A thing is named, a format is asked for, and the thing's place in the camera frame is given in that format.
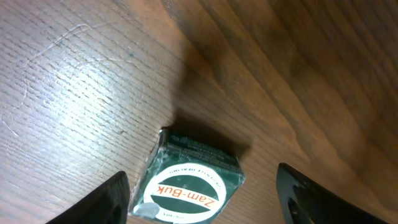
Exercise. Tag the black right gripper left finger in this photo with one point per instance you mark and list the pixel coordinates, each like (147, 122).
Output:
(107, 204)

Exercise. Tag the dark snack packet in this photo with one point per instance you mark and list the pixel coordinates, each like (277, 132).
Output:
(185, 181)

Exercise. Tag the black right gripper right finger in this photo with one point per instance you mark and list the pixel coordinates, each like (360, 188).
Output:
(303, 201)

